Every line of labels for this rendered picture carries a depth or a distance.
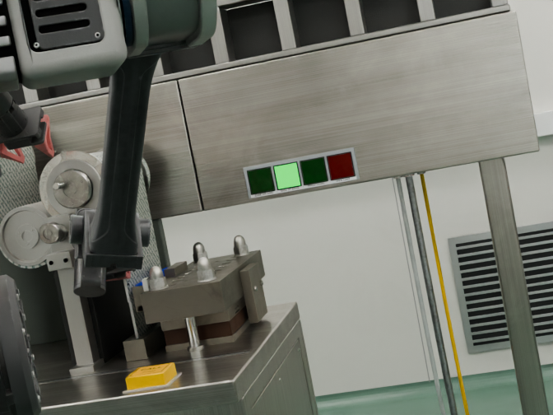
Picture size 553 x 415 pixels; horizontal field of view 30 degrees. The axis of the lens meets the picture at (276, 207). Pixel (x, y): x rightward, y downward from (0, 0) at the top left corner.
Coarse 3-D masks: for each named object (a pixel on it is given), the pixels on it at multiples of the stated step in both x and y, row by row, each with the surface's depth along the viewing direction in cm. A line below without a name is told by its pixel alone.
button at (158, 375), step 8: (144, 368) 180; (152, 368) 179; (160, 368) 177; (168, 368) 177; (128, 376) 176; (136, 376) 175; (144, 376) 175; (152, 376) 174; (160, 376) 174; (168, 376) 176; (128, 384) 175; (136, 384) 175; (144, 384) 175; (152, 384) 174; (160, 384) 174
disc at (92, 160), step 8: (64, 152) 201; (72, 152) 201; (80, 152) 200; (56, 160) 201; (64, 160) 201; (88, 160) 200; (96, 160) 200; (48, 168) 202; (96, 168) 200; (40, 176) 202; (48, 176) 202; (40, 184) 202; (40, 192) 203; (48, 200) 202; (48, 208) 203
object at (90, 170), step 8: (72, 160) 200; (80, 160) 200; (56, 168) 201; (64, 168) 201; (72, 168) 200; (80, 168) 200; (88, 168) 200; (56, 176) 201; (96, 176) 200; (48, 184) 202; (96, 184) 200; (48, 192) 202; (96, 192) 200; (56, 200) 202; (96, 200) 200; (56, 208) 202; (64, 208) 202
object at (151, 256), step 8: (144, 200) 222; (136, 208) 216; (144, 208) 221; (144, 216) 220; (152, 224) 224; (152, 232) 223; (152, 240) 222; (144, 248) 216; (152, 248) 222; (144, 256) 215; (152, 256) 221; (144, 264) 214; (152, 264) 220; (136, 272) 209; (144, 272) 214; (128, 280) 204; (136, 280) 208; (128, 288) 203; (128, 296) 202
